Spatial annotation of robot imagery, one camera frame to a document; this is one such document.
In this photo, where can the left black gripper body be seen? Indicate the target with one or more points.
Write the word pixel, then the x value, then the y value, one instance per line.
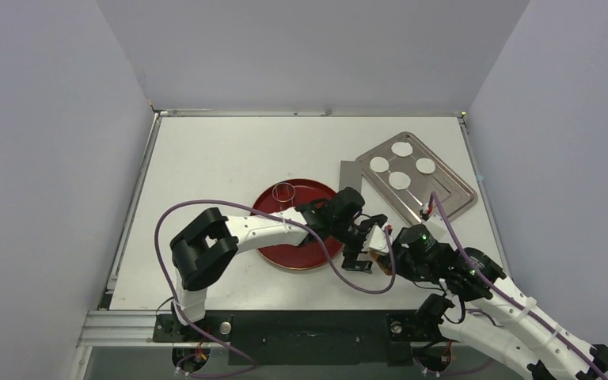
pixel 351 236

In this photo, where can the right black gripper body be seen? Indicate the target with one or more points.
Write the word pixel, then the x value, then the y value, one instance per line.
pixel 397 243

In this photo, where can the round red lacquer tray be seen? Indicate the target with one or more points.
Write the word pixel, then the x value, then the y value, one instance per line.
pixel 287 194

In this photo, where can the wooden dough roller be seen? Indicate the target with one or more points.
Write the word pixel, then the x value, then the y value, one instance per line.
pixel 375 254

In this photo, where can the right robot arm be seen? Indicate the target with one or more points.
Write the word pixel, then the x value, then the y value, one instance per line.
pixel 483 308

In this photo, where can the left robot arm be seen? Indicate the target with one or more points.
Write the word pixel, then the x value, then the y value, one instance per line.
pixel 203 250

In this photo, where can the white dumpling wrapper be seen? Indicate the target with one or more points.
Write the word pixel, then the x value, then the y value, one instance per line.
pixel 426 166
pixel 399 180
pixel 379 164
pixel 402 149

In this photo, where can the rectangular steel tray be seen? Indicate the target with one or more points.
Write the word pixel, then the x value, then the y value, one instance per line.
pixel 455 195

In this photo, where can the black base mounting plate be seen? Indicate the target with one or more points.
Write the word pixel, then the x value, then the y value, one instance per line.
pixel 286 350

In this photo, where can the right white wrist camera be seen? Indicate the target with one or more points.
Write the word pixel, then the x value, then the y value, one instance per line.
pixel 435 225

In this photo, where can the aluminium frame rail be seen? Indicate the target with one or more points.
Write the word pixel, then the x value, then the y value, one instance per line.
pixel 131 328

